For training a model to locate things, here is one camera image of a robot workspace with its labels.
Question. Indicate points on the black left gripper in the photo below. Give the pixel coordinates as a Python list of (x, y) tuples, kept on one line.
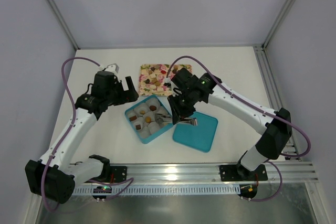
[(122, 94)]

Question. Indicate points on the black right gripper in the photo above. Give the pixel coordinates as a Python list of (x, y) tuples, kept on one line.
[(177, 102)]

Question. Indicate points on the round brown chocolate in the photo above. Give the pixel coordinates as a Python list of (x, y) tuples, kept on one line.
[(153, 108)]

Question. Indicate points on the brown rectangular chocolate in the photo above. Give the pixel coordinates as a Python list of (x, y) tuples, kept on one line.
[(132, 118)]

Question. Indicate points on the round caramel chocolate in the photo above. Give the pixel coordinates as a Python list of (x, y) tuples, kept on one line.
[(147, 120)]

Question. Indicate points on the metal tongs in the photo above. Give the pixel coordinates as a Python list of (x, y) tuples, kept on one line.
[(167, 119)]

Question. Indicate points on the teal box lid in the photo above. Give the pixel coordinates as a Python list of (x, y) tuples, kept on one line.
[(198, 137)]

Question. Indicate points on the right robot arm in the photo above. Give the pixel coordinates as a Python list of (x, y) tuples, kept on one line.
[(273, 126)]

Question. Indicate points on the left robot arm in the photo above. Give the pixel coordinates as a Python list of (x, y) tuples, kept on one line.
[(51, 176)]

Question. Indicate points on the teal chocolate box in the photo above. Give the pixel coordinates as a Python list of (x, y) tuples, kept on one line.
[(152, 130)]

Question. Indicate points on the floral rectangular tray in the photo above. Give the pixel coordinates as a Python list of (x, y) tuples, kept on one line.
[(151, 80)]

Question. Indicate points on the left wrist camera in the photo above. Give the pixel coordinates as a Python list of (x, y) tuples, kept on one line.
[(114, 68)]

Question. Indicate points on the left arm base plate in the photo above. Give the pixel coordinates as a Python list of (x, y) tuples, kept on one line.
[(118, 174)]

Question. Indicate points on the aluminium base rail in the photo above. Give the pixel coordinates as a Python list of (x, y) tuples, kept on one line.
[(197, 179)]

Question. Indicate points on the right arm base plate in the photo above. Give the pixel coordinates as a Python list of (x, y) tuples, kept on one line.
[(237, 173)]

